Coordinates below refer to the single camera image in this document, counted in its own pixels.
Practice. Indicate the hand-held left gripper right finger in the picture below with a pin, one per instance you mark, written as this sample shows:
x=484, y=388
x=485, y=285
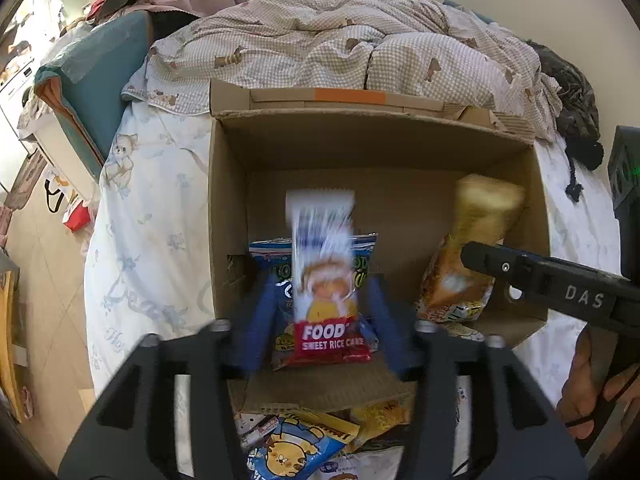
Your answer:
x=395, y=330

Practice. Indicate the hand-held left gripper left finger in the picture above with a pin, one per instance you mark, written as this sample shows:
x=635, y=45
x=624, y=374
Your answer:
x=255, y=330

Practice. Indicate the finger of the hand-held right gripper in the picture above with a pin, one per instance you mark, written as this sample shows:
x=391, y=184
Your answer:
x=550, y=285

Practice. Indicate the pink bear print snack packet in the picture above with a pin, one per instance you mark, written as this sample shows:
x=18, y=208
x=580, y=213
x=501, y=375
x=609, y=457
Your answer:
x=460, y=331

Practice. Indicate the blue white snack packet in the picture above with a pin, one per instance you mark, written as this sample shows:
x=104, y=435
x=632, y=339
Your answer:
x=270, y=260

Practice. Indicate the white red rice cake packet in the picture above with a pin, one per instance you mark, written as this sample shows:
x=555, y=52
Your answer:
x=325, y=310

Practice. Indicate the orange snack packet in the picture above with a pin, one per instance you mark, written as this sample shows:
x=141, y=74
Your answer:
x=450, y=270

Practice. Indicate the blue cartoon snack packet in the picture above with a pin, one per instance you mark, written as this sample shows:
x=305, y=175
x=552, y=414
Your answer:
x=285, y=452

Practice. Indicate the cardboard box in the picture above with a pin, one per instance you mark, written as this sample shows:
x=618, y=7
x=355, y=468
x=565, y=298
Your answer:
x=375, y=170

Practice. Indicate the person's right hand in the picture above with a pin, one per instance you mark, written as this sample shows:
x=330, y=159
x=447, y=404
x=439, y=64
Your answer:
x=575, y=385

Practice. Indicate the camouflage cloth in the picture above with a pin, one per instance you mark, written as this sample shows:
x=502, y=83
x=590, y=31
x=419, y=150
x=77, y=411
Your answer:
x=575, y=95

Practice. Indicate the red white candy stick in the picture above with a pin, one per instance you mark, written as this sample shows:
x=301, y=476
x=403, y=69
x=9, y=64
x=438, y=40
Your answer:
x=260, y=430

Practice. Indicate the yellow striped snack bar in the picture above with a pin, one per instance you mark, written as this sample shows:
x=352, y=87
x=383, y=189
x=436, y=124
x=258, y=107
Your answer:
x=330, y=427

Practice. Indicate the bear print bed sheet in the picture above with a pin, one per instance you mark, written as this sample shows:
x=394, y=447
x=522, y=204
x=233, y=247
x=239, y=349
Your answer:
x=150, y=260

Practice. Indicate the large white red snack packet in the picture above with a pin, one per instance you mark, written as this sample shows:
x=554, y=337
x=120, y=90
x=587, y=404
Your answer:
x=360, y=465

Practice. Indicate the red bag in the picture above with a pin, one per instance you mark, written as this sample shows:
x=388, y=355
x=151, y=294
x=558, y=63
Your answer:
x=77, y=216

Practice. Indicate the white shopping bag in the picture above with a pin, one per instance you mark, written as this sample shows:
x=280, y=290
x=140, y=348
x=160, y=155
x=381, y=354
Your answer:
x=55, y=192

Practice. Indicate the wooden board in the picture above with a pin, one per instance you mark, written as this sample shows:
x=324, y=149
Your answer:
x=7, y=350

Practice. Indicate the white low cabinet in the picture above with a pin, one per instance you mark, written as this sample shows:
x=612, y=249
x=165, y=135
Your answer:
x=55, y=147

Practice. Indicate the brown patterned rug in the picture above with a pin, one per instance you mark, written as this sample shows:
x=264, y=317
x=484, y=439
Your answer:
x=25, y=180

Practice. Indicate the teal cushion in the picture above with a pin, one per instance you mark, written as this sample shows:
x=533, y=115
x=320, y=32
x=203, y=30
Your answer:
x=100, y=85

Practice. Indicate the checked bear print blanket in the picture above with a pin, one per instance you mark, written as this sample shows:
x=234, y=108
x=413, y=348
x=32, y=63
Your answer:
x=325, y=45

